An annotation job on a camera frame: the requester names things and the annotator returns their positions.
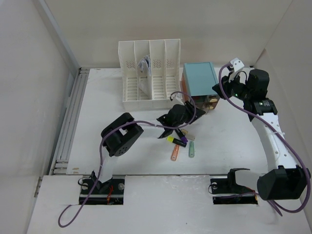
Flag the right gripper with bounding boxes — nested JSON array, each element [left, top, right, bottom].
[[212, 72, 252, 102]]

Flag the white eraser stick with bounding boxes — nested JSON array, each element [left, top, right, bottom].
[[186, 134, 195, 140]]

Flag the purple capped black highlighter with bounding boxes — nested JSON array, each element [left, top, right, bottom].
[[175, 129, 188, 144]]

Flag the yellow capped black highlighter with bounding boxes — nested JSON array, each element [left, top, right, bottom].
[[167, 136, 187, 147]]

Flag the white Canon manual booklet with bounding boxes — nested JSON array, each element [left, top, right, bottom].
[[137, 55, 152, 98]]

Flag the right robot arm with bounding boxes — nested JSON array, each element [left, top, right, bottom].
[[213, 69, 311, 202]]

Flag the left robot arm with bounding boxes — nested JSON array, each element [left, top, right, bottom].
[[92, 101, 206, 194]]

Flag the teal drawer box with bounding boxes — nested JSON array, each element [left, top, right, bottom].
[[181, 62, 218, 111]]

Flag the green highlighter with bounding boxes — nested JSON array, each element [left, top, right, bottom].
[[188, 141, 195, 158]]

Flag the orange highlighter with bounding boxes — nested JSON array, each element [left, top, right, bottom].
[[171, 145, 180, 161]]

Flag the white file organizer rack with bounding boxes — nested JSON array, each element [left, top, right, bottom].
[[118, 39, 181, 112]]

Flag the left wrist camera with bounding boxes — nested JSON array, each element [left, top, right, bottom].
[[170, 93, 184, 105]]

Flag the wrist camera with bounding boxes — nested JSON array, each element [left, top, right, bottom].
[[170, 93, 184, 105], [230, 58, 245, 79]]

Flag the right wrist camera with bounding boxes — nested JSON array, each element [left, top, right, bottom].
[[230, 58, 245, 79]]

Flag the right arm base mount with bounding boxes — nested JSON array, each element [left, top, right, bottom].
[[208, 168, 258, 205]]

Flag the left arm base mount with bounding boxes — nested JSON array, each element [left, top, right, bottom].
[[78, 172, 125, 205]]

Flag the aluminium rail frame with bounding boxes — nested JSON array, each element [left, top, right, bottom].
[[47, 68, 90, 176]]

